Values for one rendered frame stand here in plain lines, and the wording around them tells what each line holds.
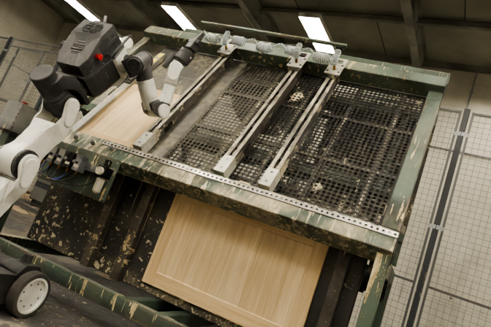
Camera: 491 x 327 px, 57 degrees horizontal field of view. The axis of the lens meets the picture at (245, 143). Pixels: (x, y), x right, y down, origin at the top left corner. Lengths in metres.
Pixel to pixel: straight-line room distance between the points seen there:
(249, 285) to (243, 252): 0.17
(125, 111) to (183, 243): 0.95
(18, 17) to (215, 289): 10.27
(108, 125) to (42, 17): 9.64
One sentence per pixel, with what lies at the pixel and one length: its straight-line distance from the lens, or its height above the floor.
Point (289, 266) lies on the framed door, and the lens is 2.34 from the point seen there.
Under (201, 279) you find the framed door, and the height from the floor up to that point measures 0.38.
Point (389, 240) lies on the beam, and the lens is 2.07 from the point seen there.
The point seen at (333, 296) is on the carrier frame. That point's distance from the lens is 2.26.
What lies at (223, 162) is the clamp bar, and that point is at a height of 0.98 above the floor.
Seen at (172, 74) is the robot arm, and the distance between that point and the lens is 2.53.
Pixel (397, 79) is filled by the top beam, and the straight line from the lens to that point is 2.94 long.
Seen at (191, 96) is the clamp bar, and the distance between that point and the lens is 2.89.
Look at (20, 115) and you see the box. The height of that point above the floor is 0.86.
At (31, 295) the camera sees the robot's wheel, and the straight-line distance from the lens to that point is 2.32.
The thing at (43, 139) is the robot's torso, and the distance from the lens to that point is 2.34.
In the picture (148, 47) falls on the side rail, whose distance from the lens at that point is 3.68.
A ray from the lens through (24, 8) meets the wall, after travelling 12.15.
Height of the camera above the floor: 0.63
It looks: 12 degrees up
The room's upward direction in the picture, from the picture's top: 20 degrees clockwise
